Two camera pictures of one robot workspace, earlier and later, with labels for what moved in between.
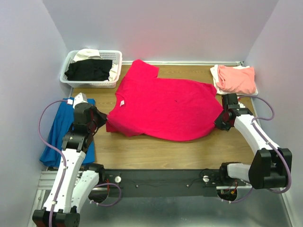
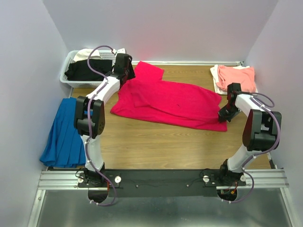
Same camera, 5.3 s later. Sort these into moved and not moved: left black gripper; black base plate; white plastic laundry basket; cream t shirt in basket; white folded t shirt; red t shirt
Moved: left black gripper; red t shirt
Not moved: white plastic laundry basket; cream t shirt in basket; white folded t shirt; black base plate
